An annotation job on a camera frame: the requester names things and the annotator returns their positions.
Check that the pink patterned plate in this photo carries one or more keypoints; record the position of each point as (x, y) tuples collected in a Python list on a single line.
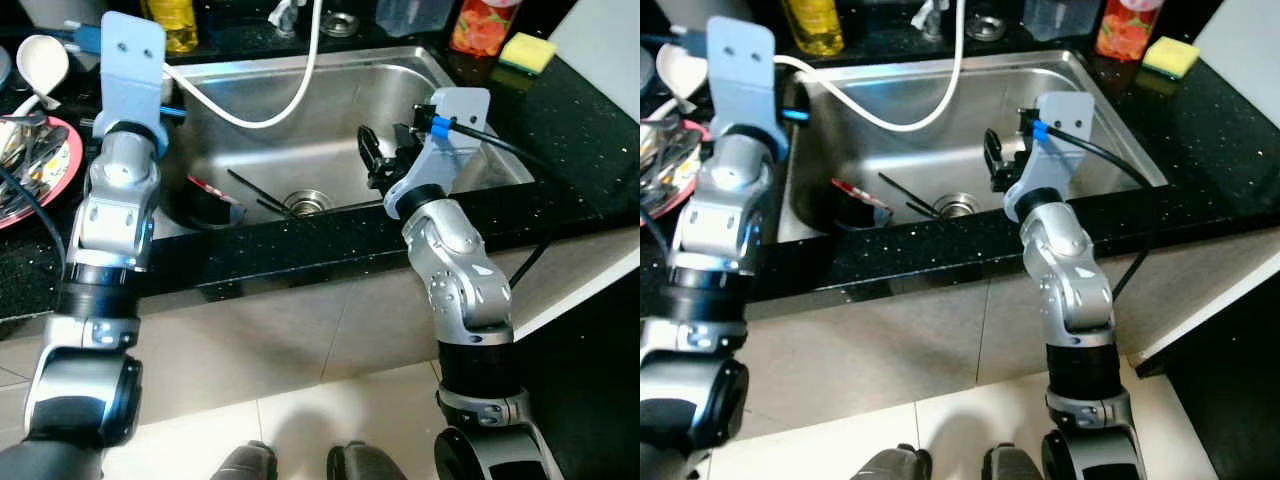
[(65, 175), (690, 195)]

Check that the clear plastic container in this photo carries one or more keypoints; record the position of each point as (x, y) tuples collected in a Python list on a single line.
[(1060, 18), (410, 15)]

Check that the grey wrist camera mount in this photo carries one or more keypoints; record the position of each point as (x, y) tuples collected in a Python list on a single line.
[(1065, 115), (745, 80), (130, 70), (460, 110)]

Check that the red labelled bottle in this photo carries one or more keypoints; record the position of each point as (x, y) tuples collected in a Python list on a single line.
[(1128, 30), (485, 25)]

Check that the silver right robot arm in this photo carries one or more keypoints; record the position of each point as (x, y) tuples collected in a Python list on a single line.
[(465, 270), (1075, 270)]

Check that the grey robot foot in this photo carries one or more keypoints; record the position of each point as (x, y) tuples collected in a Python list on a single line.
[(365, 463), (1012, 464), (892, 465), (245, 462)]

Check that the grey left robot foot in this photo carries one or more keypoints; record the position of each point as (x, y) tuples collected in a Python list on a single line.
[(245, 462), (892, 465)]

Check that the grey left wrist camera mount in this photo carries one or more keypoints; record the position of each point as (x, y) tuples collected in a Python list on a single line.
[(130, 70), (745, 80)]

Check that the grey right robot foot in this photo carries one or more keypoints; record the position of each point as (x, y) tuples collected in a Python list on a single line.
[(1012, 464), (365, 463)]

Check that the round metal sink cap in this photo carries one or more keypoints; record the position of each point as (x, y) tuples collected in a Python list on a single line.
[(340, 24), (987, 27)]

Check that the white rice spoon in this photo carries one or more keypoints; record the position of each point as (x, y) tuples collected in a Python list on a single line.
[(42, 60), (685, 68)]

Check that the yellow oil bottle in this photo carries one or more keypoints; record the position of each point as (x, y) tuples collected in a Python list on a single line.
[(172, 25), (815, 25)]

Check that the metal faucet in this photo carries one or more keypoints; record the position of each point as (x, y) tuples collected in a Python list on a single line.
[(930, 15), (285, 15)]

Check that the red bowl grey outside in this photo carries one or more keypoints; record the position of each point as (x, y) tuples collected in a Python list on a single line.
[(215, 205), (860, 210)]

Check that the stainless steel sink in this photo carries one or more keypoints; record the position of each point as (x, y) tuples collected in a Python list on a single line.
[(930, 140), (330, 130)]

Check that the black chopstick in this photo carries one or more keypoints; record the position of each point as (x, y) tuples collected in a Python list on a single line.
[(258, 188), (908, 191), (922, 210), (272, 207)]

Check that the metal sink drain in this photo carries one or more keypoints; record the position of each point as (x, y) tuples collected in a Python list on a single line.
[(958, 205), (308, 202)]

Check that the wide grey cabinet door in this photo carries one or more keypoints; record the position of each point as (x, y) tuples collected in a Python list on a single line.
[(870, 350), (240, 340)]

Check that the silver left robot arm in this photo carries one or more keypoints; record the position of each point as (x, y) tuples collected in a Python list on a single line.
[(720, 220), (115, 210)]

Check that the metal spoon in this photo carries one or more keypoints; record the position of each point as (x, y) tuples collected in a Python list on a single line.
[(12, 142), (652, 150)]

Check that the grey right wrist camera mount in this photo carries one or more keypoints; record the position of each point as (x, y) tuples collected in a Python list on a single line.
[(460, 110), (1065, 115)]

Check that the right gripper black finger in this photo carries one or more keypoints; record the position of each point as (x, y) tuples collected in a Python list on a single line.
[(364, 145), (379, 152), (988, 148), (1001, 155)]

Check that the yellow green sponge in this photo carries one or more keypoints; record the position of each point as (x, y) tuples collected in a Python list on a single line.
[(528, 52), (1172, 57)]

